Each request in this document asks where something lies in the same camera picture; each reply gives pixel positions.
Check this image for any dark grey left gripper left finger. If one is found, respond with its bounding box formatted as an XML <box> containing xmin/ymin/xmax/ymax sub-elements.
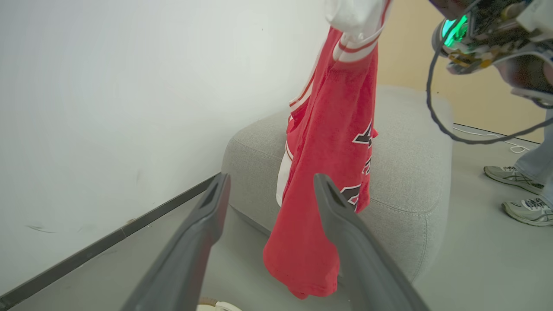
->
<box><xmin>121</xmin><ymin>172</ymin><xmax>232</xmax><ymax>311</ymax></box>

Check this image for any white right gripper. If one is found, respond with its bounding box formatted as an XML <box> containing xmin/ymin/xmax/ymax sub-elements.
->
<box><xmin>430</xmin><ymin>0</ymin><xmax>553</xmax><ymax>107</ymax></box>

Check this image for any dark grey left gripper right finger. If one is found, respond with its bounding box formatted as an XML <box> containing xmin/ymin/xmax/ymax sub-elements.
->
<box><xmin>313</xmin><ymin>173</ymin><xmax>431</xmax><ymax>311</ymax></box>

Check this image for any red jersey with navy letters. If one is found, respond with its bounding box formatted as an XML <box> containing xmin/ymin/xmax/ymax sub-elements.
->
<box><xmin>262</xmin><ymin>0</ymin><xmax>393</xmax><ymax>300</ymax></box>

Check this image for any white perforated laundry basket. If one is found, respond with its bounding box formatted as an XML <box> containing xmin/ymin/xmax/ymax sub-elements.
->
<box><xmin>196</xmin><ymin>297</ymin><xmax>243</xmax><ymax>311</ymax></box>

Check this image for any black baseboard strip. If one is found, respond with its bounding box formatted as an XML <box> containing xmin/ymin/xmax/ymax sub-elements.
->
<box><xmin>0</xmin><ymin>172</ymin><xmax>222</xmax><ymax>311</ymax></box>

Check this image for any blue jeans leg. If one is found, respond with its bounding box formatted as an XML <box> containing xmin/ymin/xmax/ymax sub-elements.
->
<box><xmin>513</xmin><ymin>107</ymin><xmax>553</xmax><ymax>204</ymax></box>

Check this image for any grey sneaker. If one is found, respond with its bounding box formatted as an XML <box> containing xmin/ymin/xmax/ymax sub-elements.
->
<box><xmin>483</xmin><ymin>165</ymin><xmax>546</xmax><ymax>196</ymax></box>
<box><xmin>502</xmin><ymin>197</ymin><xmax>553</xmax><ymax>227</ymax></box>

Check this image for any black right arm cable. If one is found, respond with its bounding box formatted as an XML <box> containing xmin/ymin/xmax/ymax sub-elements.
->
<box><xmin>426</xmin><ymin>24</ymin><xmax>553</xmax><ymax>146</ymax></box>

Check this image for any thin white floor cable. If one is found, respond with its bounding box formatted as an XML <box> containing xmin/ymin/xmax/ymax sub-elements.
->
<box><xmin>454</xmin><ymin>126</ymin><xmax>531</xmax><ymax>155</ymax></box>

